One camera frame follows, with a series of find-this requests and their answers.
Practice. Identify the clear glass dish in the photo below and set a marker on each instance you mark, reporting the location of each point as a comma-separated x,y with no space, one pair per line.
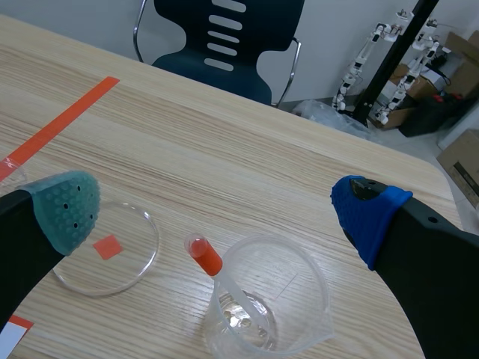
11,169
125,271

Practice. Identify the black bag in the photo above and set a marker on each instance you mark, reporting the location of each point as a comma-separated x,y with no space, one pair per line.
430,116

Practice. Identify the small white tile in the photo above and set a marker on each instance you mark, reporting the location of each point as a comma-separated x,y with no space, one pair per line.
11,338

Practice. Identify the dark blue chair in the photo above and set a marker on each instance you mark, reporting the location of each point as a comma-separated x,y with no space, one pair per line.
194,16

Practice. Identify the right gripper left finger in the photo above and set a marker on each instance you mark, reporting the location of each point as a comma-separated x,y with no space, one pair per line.
22,232

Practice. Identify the brown cardboard box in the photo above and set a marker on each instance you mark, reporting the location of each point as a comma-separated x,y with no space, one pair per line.
464,63
462,164

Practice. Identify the clear plastic bag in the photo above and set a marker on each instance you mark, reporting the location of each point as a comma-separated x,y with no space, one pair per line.
329,116

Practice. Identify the black metal rail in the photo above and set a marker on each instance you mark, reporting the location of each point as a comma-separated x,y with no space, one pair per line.
396,48

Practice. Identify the clear plastic beaker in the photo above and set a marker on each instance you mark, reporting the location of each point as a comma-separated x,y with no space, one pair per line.
301,269

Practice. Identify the dropper with red bulb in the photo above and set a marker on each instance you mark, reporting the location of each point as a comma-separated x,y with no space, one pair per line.
206,259

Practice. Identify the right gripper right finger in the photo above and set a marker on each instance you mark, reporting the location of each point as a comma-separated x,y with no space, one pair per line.
430,269

